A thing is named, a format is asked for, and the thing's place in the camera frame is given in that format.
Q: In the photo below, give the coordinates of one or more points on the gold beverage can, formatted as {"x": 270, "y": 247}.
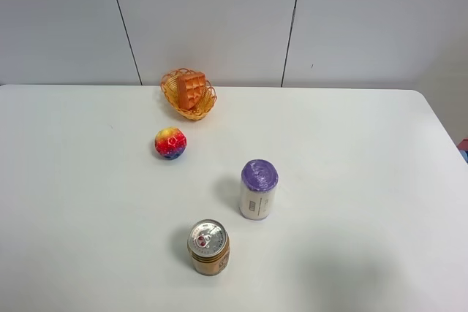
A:
{"x": 208, "y": 245}

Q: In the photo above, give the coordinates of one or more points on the red blue object at edge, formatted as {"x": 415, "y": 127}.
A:
{"x": 463, "y": 149}

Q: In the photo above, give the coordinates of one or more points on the orange waffle wedge toy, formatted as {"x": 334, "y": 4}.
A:
{"x": 190, "y": 89}

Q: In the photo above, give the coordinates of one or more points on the orange woven plastic basket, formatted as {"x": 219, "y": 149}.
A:
{"x": 169, "y": 88}

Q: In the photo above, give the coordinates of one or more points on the rainbow coloured ball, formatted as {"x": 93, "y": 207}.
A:
{"x": 170, "y": 143}

